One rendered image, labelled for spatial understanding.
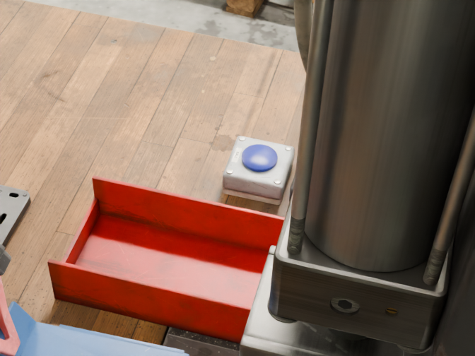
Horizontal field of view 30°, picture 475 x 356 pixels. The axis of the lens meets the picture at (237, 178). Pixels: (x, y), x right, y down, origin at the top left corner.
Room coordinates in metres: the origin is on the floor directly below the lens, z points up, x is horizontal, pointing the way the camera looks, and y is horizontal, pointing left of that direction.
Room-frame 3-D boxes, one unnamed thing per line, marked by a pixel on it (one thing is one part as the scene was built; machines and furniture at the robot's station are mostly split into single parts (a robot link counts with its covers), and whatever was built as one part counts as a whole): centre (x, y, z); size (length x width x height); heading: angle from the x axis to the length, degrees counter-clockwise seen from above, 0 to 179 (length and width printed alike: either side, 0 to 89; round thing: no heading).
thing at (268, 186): (0.70, -0.02, 0.90); 0.07 x 0.07 x 0.06; 77
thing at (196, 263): (0.55, 0.04, 0.93); 0.25 x 0.12 x 0.06; 77
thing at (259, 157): (0.70, -0.02, 0.93); 0.04 x 0.04 x 0.02
